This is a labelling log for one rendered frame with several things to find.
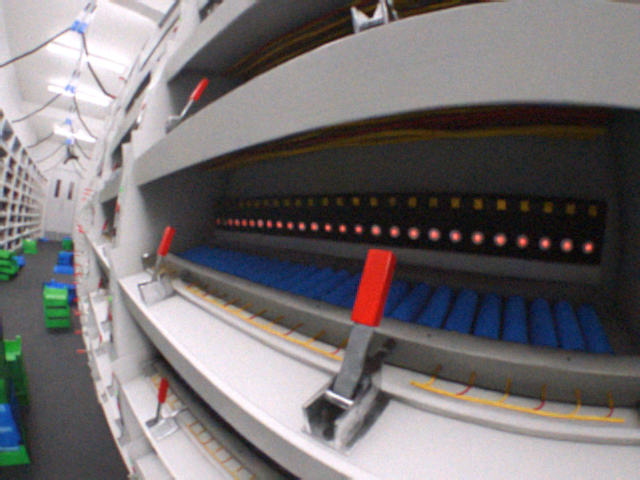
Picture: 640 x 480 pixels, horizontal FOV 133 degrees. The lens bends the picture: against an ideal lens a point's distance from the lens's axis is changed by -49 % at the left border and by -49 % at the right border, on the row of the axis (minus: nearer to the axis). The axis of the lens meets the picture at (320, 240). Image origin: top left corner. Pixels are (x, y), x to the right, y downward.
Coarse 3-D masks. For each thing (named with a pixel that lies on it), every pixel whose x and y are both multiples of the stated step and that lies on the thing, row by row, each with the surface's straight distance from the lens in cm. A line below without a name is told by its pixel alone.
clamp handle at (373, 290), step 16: (368, 256) 13; (384, 256) 13; (368, 272) 13; (384, 272) 12; (368, 288) 12; (384, 288) 12; (368, 304) 12; (384, 304) 13; (352, 320) 13; (368, 320) 12; (352, 336) 13; (368, 336) 12; (352, 352) 13; (352, 368) 13; (336, 384) 13; (352, 384) 13
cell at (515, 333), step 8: (512, 296) 23; (520, 296) 23; (512, 304) 22; (520, 304) 22; (504, 312) 22; (512, 312) 21; (520, 312) 21; (504, 320) 21; (512, 320) 20; (520, 320) 20; (504, 328) 20; (512, 328) 19; (520, 328) 19; (504, 336) 19; (512, 336) 18; (520, 336) 18
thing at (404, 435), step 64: (128, 256) 49; (448, 256) 26; (192, 320) 27; (256, 320) 24; (192, 384) 25; (256, 384) 18; (320, 384) 17; (448, 384) 17; (320, 448) 14; (384, 448) 14; (448, 448) 14; (512, 448) 15; (576, 448) 16
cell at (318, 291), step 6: (342, 270) 27; (336, 276) 26; (342, 276) 26; (348, 276) 27; (324, 282) 25; (330, 282) 25; (336, 282) 25; (342, 282) 26; (312, 288) 24; (318, 288) 24; (324, 288) 24; (330, 288) 25; (300, 294) 23; (306, 294) 23; (312, 294) 23; (318, 294) 23; (324, 294) 24
